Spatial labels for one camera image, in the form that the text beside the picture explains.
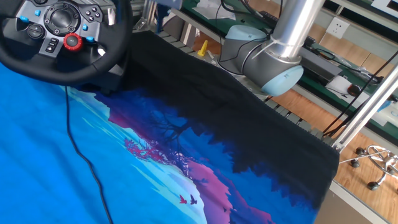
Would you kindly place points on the blue landscape print cloth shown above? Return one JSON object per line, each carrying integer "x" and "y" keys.
{"x": 46, "y": 155}

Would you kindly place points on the small yellow object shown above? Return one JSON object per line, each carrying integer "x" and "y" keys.
{"x": 203, "y": 49}

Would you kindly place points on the white zip tie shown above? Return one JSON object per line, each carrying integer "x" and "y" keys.
{"x": 280, "y": 43}

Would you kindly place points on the crumpled white paper sheet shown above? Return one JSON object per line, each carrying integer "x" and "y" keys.
{"x": 214, "y": 11}

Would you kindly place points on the aluminium frame post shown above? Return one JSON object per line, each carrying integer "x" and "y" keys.
{"x": 363, "y": 115}
{"x": 148, "y": 14}

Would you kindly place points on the black steering wheel base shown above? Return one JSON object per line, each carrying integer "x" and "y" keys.
{"x": 112, "y": 77}

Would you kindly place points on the black racing steering wheel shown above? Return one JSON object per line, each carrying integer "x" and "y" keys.
{"x": 46, "y": 73}

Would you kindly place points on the dark grey long box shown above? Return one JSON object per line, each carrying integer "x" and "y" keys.
{"x": 323, "y": 67}

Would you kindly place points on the white wall socket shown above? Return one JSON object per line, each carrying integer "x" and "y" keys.
{"x": 338, "y": 28}

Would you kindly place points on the black orange computer mouse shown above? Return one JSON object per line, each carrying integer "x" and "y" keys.
{"x": 354, "y": 90}

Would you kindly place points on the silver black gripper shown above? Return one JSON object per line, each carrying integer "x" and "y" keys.
{"x": 169, "y": 3}

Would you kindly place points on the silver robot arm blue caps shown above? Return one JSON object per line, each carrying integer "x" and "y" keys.
{"x": 289, "y": 28}

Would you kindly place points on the chrome office chair base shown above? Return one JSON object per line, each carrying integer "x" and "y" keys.
{"x": 373, "y": 186}

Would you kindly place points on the green topped workbench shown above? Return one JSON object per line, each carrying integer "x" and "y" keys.
{"x": 208, "y": 23}

